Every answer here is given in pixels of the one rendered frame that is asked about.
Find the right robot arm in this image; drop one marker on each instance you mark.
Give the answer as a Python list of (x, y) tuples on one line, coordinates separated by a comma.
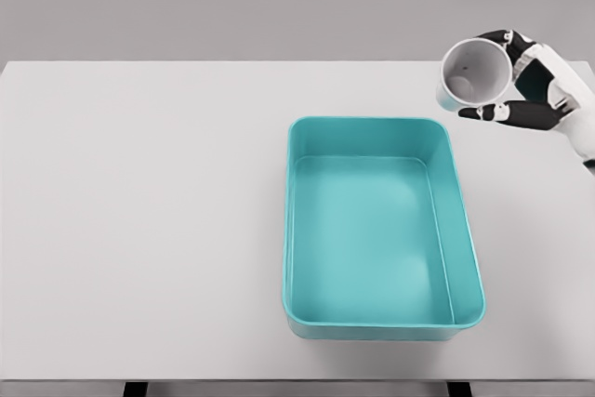
[(588, 141)]

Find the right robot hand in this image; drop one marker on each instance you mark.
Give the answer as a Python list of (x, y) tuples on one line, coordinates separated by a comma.
[(560, 85)]

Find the teal rectangular basket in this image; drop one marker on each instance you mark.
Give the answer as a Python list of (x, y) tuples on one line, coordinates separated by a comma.
[(372, 229)]

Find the white paper cup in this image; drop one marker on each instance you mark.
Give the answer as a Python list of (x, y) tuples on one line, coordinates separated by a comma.
[(474, 72)]

